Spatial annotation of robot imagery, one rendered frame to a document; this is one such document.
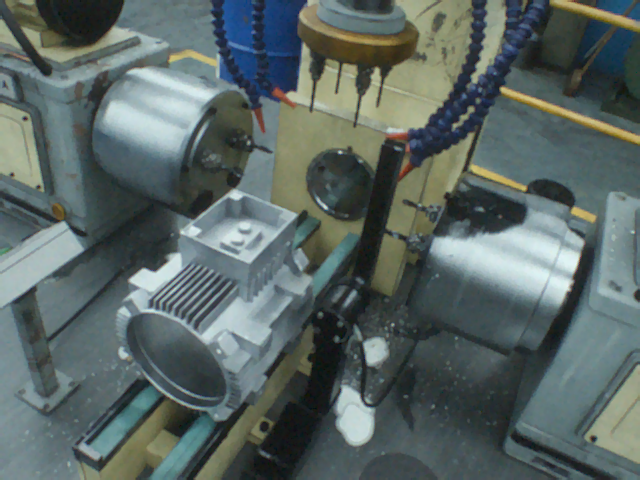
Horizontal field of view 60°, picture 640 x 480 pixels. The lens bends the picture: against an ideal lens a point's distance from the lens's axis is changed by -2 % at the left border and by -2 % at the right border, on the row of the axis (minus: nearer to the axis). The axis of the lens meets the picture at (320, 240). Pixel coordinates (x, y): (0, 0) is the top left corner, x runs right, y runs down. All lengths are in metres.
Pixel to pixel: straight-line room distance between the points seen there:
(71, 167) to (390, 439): 0.74
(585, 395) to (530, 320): 0.13
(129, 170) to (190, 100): 0.16
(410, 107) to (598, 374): 0.57
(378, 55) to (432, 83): 0.28
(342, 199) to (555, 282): 0.44
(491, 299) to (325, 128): 0.44
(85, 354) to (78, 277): 0.20
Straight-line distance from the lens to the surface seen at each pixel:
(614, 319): 0.79
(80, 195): 1.15
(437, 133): 0.76
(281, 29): 2.85
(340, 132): 1.02
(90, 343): 1.05
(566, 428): 0.93
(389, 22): 0.83
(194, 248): 0.70
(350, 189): 1.05
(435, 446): 0.96
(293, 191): 1.13
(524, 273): 0.80
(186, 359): 0.81
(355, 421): 0.95
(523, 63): 5.43
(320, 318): 0.77
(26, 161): 1.20
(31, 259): 0.80
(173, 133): 0.96
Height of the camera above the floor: 1.57
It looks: 38 degrees down
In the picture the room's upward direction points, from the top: 10 degrees clockwise
